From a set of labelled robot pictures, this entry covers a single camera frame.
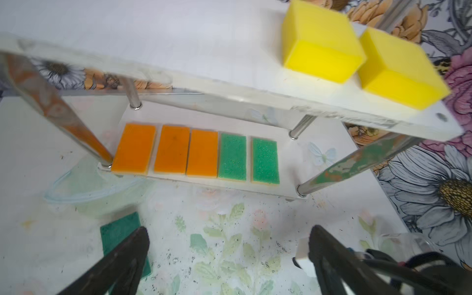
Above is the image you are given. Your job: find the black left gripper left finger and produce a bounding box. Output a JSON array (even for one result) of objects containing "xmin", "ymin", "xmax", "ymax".
[{"xmin": 60, "ymin": 226, "xmax": 150, "ymax": 295}]

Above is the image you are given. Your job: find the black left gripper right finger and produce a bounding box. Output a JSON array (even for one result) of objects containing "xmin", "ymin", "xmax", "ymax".
[{"xmin": 309, "ymin": 225, "xmax": 399, "ymax": 295}]

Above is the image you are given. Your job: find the light green sponge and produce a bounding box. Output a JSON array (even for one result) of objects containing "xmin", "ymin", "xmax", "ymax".
[
  {"xmin": 218, "ymin": 133, "xmax": 247, "ymax": 181},
  {"xmin": 251, "ymin": 138, "xmax": 280, "ymax": 185}
]

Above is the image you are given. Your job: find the yellow sponge block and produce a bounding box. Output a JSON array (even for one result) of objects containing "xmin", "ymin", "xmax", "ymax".
[{"xmin": 281, "ymin": 1, "xmax": 366, "ymax": 84}]

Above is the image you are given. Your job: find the white two-tier metal shelf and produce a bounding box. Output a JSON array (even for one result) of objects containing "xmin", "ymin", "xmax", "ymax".
[{"xmin": 1, "ymin": 1, "xmax": 463, "ymax": 195}]

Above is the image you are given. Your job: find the dark green scouring sponge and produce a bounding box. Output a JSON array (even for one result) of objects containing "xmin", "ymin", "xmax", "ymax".
[{"xmin": 100, "ymin": 212, "xmax": 141, "ymax": 256}]

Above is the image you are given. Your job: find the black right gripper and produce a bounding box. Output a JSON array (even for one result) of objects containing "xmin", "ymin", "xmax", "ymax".
[{"xmin": 354, "ymin": 250, "xmax": 472, "ymax": 295}]

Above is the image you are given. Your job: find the yellow sponge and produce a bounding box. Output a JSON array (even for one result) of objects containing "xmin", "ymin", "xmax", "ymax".
[{"xmin": 358, "ymin": 27, "xmax": 451, "ymax": 110}]

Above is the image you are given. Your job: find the orange sponge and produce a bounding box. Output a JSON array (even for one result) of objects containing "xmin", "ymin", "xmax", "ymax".
[
  {"xmin": 153, "ymin": 125, "xmax": 191, "ymax": 175},
  {"xmin": 111, "ymin": 123, "xmax": 157, "ymax": 175},
  {"xmin": 186, "ymin": 129, "xmax": 218, "ymax": 178}
]

